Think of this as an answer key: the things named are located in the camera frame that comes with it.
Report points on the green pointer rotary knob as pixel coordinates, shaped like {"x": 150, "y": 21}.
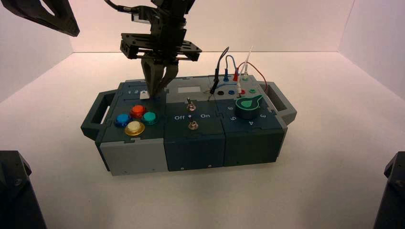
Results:
{"x": 249, "y": 108}

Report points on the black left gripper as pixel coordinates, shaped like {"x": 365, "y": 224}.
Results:
{"x": 167, "y": 44}

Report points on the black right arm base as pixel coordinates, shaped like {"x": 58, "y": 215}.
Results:
{"x": 392, "y": 196}

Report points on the grey and teal modular box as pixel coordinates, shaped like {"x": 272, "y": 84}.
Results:
{"x": 189, "y": 148}

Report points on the yellow round push button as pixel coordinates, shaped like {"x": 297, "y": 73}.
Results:
{"x": 135, "y": 128}

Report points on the blue round push button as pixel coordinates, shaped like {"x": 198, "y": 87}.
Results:
{"x": 122, "y": 120}

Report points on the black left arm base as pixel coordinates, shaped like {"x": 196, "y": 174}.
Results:
{"x": 15, "y": 196}

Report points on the small grey display window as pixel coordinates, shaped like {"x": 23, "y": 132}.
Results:
{"x": 189, "y": 89}

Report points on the green round push button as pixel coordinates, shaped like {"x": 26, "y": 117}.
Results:
{"x": 150, "y": 118}

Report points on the metal toggle switch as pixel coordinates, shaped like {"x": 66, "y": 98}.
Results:
{"x": 190, "y": 105}
{"x": 192, "y": 126}

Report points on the red round push button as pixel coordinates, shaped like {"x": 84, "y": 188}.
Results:
{"x": 138, "y": 110}

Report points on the blue banana socket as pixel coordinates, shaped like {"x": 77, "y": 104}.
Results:
{"x": 232, "y": 92}

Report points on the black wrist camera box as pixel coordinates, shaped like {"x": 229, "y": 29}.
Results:
{"x": 142, "y": 15}

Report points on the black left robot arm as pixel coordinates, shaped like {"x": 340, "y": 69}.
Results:
{"x": 65, "y": 25}

